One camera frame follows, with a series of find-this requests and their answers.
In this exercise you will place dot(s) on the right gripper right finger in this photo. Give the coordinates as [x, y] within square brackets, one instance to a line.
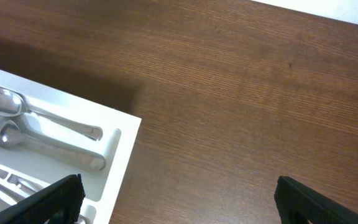
[299, 204]

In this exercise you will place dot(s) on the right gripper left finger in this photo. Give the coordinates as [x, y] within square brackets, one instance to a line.
[58, 203]

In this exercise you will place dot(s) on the silver tablespoon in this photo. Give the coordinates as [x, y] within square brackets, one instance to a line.
[14, 104]
[11, 136]

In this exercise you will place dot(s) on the white plastic cutlery tray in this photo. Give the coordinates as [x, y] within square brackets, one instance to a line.
[31, 171]

